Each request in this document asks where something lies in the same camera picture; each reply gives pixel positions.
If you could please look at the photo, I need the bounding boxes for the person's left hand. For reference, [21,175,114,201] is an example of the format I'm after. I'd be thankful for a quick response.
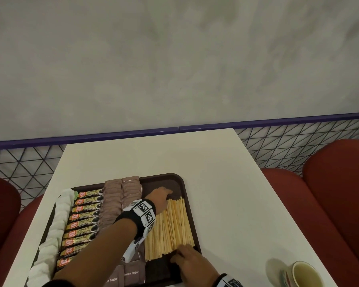
[144,187,174,216]

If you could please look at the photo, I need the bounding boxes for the person's right hand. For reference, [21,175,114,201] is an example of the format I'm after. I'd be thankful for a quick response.
[170,244,221,287]

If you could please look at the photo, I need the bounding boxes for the brown plastic tray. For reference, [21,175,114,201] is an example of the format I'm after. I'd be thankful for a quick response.
[24,173,201,287]

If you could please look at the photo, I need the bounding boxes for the row of brown sugar packets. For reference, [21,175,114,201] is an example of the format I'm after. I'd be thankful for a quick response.
[98,178,126,287]
[122,175,146,287]

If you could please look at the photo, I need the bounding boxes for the bundle of wooden stirrers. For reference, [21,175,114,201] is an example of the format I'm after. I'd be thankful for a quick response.
[144,196,195,262]

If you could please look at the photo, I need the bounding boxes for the row of gold coffee sachets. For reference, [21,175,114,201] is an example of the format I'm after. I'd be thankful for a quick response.
[56,188,105,270]

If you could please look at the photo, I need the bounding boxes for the white tea bag green tag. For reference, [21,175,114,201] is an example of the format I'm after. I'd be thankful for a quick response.
[59,188,78,201]

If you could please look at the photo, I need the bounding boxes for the patterned paper cup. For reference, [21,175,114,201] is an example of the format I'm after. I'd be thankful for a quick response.
[280,261,325,287]

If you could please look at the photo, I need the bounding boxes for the row of white tea bags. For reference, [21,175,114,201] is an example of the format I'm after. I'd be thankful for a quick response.
[26,188,78,287]

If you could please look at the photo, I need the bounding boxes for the person's left forearm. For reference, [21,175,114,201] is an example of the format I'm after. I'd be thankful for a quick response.
[52,218,138,287]

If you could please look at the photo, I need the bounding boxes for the right marker wristband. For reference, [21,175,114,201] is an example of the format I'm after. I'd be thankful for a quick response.
[212,273,243,287]

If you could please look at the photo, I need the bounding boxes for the red padded chair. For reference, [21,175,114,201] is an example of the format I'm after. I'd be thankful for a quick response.
[260,115,359,287]
[0,171,44,287]

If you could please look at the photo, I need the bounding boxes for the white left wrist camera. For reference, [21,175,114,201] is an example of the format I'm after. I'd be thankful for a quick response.
[121,221,156,263]

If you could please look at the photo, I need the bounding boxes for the purple wire fence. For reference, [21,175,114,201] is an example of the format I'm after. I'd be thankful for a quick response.
[0,112,359,210]

